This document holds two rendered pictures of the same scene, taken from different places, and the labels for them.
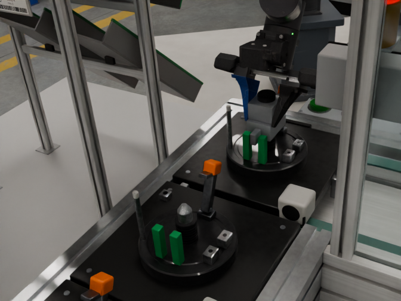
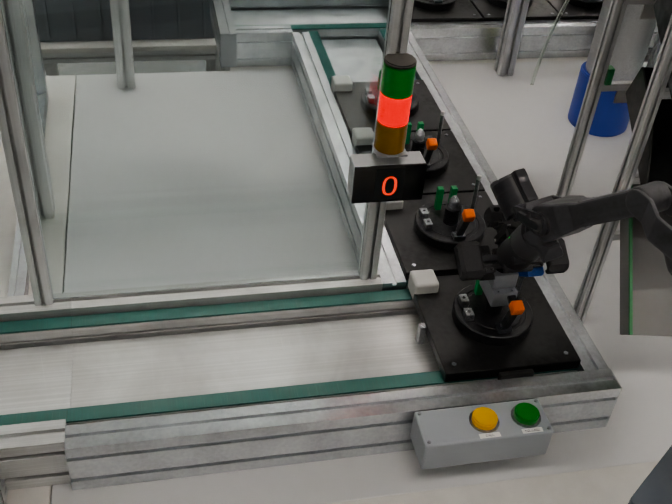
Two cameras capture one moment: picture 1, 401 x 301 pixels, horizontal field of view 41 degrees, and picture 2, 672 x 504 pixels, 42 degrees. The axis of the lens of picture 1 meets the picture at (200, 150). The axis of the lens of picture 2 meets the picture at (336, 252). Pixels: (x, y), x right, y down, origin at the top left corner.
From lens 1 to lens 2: 1.81 m
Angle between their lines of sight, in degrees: 94
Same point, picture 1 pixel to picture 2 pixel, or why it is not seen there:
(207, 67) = not seen: outside the picture
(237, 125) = (555, 340)
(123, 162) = (641, 341)
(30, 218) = (613, 264)
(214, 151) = (533, 303)
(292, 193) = (428, 276)
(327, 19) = (647, 486)
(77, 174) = not seen: hidden behind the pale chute
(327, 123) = (492, 393)
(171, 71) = (625, 275)
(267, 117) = not seen: hidden behind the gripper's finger
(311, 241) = (392, 276)
